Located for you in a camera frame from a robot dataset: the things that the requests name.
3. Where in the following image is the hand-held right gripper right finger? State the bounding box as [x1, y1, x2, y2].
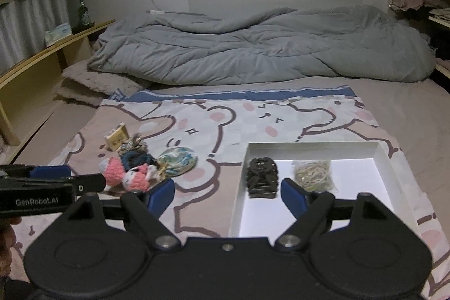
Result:
[274, 177, 392, 249]

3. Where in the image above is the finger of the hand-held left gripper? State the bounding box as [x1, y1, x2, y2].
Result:
[0, 173, 107, 196]
[0, 164, 74, 179]

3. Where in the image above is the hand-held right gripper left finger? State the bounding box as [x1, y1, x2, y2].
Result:
[61, 178, 182, 249]

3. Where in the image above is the pink crochet doll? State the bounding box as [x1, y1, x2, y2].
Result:
[121, 163, 159, 192]
[98, 156, 126, 187]

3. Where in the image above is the white packet with barcode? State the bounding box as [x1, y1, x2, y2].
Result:
[104, 123, 129, 150]

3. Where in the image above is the braided rope scrunchie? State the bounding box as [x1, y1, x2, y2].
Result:
[119, 134, 149, 157]

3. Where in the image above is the white shallow box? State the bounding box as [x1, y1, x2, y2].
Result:
[228, 141, 421, 239]

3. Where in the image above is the person's left hand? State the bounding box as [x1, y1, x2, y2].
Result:
[0, 216, 22, 274]

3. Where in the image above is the clear bag of rubber bands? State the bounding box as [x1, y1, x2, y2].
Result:
[291, 159, 335, 194]

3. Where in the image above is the marbled oval mirror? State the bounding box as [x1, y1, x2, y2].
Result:
[158, 146, 198, 177]

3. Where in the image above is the black hair claw clip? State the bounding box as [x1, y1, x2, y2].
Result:
[245, 157, 279, 199]

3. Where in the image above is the dark blue scrunchie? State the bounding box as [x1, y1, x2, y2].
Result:
[119, 151, 159, 169]

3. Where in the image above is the bear printed blanket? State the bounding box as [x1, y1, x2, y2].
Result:
[21, 85, 442, 288]

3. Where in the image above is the fluffy beige blanket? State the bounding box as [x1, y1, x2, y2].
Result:
[53, 59, 152, 107]

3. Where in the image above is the curved wooden bedside shelf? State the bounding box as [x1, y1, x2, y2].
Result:
[0, 19, 117, 146]

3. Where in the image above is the soft tissue pack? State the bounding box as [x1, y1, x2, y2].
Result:
[44, 22, 73, 44]

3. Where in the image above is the beige bed sheet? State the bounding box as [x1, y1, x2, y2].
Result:
[14, 74, 450, 216]

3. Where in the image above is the grey curtain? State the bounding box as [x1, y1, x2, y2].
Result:
[0, 0, 77, 76]

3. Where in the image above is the grey duvet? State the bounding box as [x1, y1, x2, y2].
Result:
[87, 4, 437, 86]

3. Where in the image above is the green glass bottle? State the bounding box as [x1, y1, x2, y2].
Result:
[76, 0, 93, 27]

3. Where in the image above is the stack of papers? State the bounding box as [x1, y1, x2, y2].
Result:
[429, 7, 450, 24]

